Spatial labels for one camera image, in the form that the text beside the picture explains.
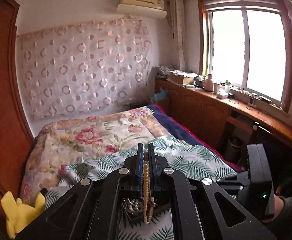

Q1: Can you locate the silver patterned bangle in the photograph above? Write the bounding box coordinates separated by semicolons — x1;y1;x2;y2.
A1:
122;198;144;216

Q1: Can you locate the white pearl necklace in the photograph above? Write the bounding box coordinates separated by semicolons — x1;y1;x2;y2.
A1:
141;152;157;225

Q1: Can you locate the right hand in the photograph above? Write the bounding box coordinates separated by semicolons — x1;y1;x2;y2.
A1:
262;194;284;223

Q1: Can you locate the palm leaf print cloth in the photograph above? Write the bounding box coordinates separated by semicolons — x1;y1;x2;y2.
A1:
45;135;237;239

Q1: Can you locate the wooden side cabinet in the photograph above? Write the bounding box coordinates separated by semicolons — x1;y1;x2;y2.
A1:
153;77;292;163

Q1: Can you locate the yellow plush toy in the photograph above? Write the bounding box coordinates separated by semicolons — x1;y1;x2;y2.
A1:
0;188;47;239

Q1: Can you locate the navy blue blanket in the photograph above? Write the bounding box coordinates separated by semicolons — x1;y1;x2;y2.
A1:
147;105;243;173

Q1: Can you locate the floral bedspread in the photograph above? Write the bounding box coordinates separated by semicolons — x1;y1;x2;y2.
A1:
20;107;169;205

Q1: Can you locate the pink ceramic jar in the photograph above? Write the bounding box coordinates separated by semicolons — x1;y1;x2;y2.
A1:
203;74;214;92

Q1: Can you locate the wooden headboard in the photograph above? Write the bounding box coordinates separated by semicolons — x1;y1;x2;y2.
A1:
0;0;33;197

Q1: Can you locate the cardboard box on cabinet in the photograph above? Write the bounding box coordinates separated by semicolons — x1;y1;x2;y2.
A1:
168;70;198;86

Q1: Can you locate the pink circle pattern curtain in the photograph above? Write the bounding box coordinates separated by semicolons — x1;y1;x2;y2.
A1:
15;18;152;120

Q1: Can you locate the wall air conditioner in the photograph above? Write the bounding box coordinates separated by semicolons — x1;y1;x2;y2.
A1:
117;0;167;19

